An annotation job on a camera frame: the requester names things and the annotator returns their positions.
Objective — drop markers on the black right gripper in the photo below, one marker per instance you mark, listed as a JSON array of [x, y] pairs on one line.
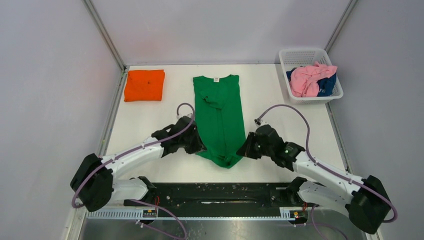
[[246, 149]]

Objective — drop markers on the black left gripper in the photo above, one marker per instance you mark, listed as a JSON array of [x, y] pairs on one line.
[[198, 147]]

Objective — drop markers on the green t shirt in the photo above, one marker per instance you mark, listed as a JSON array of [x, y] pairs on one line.
[[219, 118]]

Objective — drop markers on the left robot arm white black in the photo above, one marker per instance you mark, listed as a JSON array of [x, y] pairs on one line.
[[98, 180]]

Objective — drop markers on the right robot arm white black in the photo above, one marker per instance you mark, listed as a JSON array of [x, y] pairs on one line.
[[363, 200]]

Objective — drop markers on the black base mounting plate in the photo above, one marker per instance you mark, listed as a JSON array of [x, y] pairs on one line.
[[245, 200]]

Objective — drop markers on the folded orange t shirt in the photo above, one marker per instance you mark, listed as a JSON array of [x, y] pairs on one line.
[[144, 85]]

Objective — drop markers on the pink t shirt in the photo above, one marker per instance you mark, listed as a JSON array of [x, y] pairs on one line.
[[308, 79]]

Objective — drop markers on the navy blue t shirt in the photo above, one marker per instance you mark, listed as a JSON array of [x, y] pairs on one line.
[[328, 85]]

